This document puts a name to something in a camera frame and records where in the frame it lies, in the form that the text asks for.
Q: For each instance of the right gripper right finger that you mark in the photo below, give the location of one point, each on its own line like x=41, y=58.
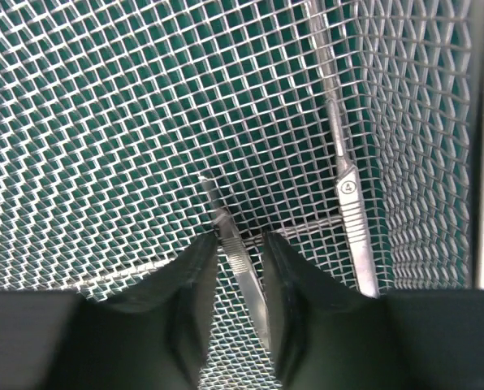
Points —
x=325, y=335

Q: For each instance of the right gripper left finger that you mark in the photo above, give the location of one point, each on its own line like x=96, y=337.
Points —
x=152, y=335

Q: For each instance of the number four scalpel handle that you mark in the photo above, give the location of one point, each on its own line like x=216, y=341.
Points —
x=348, y=183

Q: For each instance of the surgical kit tray edge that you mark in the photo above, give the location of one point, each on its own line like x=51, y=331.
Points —
x=421, y=79

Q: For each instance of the small steel scalpel handle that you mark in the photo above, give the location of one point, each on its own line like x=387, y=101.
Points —
x=239, y=261

